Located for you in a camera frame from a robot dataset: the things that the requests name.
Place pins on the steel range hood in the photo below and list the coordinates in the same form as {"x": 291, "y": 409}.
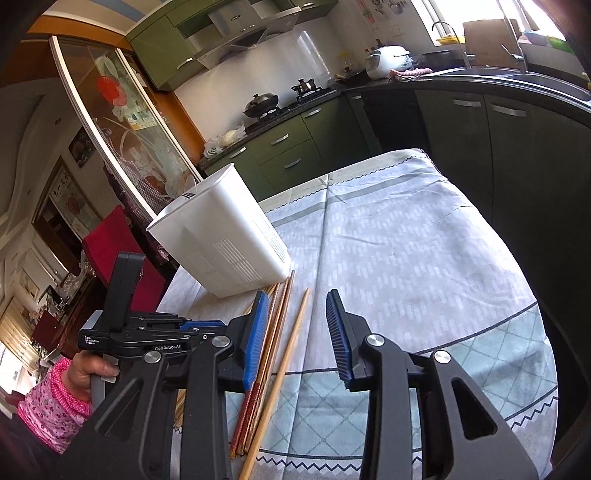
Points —
{"x": 249, "y": 32}

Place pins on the red chair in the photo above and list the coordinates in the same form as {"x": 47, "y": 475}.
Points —
{"x": 111, "y": 249}

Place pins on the dark reddish brown chopstick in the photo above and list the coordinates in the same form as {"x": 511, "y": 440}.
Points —
{"x": 279, "y": 332}

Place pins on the small steel pot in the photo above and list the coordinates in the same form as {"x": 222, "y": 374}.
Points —
{"x": 304, "y": 86}

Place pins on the steel kitchen sink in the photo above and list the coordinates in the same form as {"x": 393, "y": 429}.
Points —
{"x": 531, "y": 83}

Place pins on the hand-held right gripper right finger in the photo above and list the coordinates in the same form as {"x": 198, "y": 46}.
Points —
{"x": 336, "y": 341}

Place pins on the pale patterned tablecloth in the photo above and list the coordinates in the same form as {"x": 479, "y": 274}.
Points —
{"x": 392, "y": 240}

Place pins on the black gas stove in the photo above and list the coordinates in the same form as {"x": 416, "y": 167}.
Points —
{"x": 295, "y": 104}

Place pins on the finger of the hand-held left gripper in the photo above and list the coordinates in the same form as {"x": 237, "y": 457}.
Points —
{"x": 194, "y": 326}

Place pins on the white plastic utensil holder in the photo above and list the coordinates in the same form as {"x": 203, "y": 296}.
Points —
{"x": 221, "y": 240}

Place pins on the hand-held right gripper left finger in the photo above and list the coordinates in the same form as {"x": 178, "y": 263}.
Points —
{"x": 256, "y": 337}

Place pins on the light wooden chopstick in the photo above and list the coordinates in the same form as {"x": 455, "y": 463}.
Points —
{"x": 286, "y": 360}

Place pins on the dark kitchen countertop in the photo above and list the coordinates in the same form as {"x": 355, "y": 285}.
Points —
{"x": 415, "y": 84}

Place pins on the white rice cooker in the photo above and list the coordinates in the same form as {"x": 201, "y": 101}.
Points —
{"x": 388, "y": 62}

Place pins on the framed wall picture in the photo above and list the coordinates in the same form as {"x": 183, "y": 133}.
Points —
{"x": 69, "y": 203}

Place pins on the red patterned chopstick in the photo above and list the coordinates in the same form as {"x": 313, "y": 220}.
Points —
{"x": 251, "y": 415}

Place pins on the checkered cloth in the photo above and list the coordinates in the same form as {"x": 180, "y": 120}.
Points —
{"x": 138, "y": 194}

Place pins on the clear plastic bag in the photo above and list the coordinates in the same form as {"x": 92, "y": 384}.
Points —
{"x": 224, "y": 138}

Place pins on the small steel faucet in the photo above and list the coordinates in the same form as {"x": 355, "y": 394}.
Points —
{"x": 515, "y": 41}

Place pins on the pink cloth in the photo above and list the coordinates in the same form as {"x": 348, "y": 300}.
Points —
{"x": 411, "y": 74}

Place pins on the yellow dish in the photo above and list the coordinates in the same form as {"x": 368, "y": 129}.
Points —
{"x": 449, "y": 40}

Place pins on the person's left hand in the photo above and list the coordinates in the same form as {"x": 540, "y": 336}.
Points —
{"x": 87, "y": 374}

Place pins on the tall steel faucet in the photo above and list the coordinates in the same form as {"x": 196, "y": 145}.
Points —
{"x": 455, "y": 41}

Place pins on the green lower kitchen cabinets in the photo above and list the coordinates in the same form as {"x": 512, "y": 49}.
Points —
{"x": 508, "y": 161}

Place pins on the black wok with lid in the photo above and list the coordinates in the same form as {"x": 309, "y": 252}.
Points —
{"x": 259, "y": 104}

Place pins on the kitchen window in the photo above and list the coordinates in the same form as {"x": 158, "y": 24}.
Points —
{"x": 480, "y": 11}

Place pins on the green kitchen cabinets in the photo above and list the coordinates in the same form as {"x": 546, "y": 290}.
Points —
{"x": 157, "y": 50}
{"x": 508, "y": 161}

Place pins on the person's dark clothing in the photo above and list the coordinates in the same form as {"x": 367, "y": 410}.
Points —
{"x": 23, "y": 457}

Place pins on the brown cutting board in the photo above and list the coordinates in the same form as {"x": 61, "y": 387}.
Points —
{"x": 489, "y": 41}

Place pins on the light brown chopstick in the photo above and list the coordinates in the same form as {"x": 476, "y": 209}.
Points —
{"x": 180, "y": 408}
{"x": 272, "y": 295}

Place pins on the green upper kitchen cabinets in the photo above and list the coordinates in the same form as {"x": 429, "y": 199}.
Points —
{"x": 157, "y": 50}

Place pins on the green plastic tray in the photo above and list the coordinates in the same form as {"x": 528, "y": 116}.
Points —
{"x": 557, "y": 44}

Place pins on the floral sliding glass door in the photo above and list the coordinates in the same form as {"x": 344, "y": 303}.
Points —
{"x": 124, "y": 115}

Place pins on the black cooking pot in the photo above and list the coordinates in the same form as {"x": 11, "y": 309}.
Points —
{"x": 438, "y": 59}

